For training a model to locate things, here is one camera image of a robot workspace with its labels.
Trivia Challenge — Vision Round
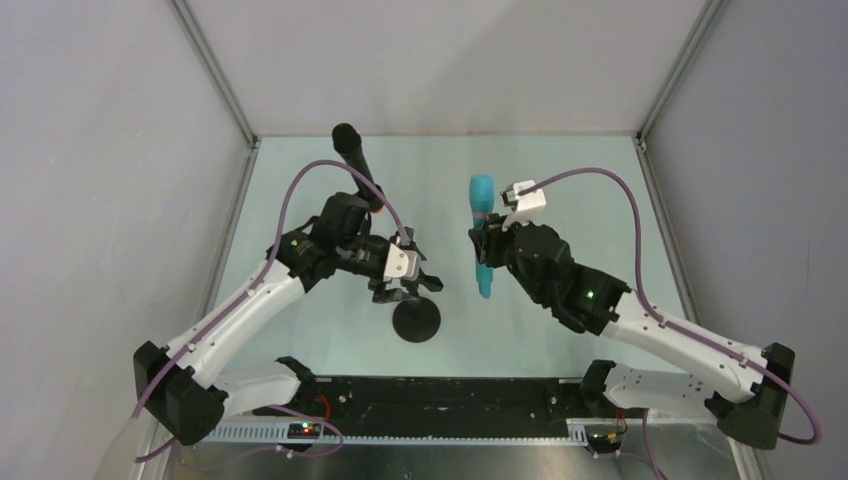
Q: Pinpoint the black microphone stand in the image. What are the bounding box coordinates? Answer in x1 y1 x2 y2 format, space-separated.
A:
392 283 441 343

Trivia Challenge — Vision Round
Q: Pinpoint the blue microphone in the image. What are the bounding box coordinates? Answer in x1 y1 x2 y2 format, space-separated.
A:
468 174 497 300

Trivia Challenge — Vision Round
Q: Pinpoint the black microphone orange tip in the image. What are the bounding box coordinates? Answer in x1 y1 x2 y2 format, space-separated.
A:
331 123 383 213

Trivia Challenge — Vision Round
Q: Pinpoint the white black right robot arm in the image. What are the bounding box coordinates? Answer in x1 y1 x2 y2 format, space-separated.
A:
468 214 795 450

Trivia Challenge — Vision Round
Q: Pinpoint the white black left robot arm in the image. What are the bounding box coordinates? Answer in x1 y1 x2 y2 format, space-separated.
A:
133 192 444 446

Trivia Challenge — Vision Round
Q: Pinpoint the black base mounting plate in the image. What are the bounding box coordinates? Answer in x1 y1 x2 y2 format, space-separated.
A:
252 374 647 440

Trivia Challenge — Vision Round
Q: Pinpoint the left controller board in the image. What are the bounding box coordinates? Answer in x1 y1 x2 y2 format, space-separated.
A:
286 421 323 440

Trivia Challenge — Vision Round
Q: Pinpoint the controller board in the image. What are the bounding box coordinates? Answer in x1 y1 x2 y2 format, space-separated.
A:
286 421 323 440
586 432 626 457

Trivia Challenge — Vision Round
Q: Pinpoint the right controller board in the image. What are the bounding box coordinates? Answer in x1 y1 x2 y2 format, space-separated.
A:
586 432 626 457

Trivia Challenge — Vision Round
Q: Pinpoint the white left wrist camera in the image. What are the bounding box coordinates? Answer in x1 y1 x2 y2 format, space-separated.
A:
383 227 424 282

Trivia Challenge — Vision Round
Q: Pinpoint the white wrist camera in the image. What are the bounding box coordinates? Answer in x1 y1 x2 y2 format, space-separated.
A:
383 227 424 282
501 180 547 231

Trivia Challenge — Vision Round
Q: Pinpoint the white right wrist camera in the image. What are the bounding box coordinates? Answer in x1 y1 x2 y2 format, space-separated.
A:
501 180 547 231

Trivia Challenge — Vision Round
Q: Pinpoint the aluminium frame rail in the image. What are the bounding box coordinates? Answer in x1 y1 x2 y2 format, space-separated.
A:
153 376 753 425

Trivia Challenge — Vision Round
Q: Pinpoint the white slotted cable duct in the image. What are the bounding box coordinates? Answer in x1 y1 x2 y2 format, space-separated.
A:
205 421 590 446

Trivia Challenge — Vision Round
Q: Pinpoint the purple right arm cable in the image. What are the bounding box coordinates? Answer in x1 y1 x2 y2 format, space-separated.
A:
519 166 823 480

